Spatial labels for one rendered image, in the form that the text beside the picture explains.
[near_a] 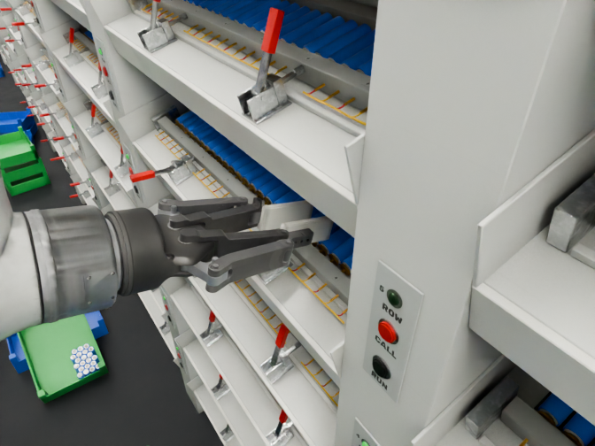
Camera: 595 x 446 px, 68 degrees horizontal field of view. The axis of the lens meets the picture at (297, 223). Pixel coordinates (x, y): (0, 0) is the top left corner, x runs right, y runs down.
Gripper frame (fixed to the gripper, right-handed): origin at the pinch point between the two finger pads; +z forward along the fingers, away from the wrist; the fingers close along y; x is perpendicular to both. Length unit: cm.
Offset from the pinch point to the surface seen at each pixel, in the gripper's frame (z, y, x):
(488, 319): -7.0, 25.3, 9.7
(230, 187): 0.3, -15.9, -3.5
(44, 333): -15, -97, -99
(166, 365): 17, -68, -100
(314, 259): 0.9, 3.2, -3.1
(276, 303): -3.1, 3.2, -8.2
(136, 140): -3.1, -45.4, -8.3
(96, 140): 2, -94, -28
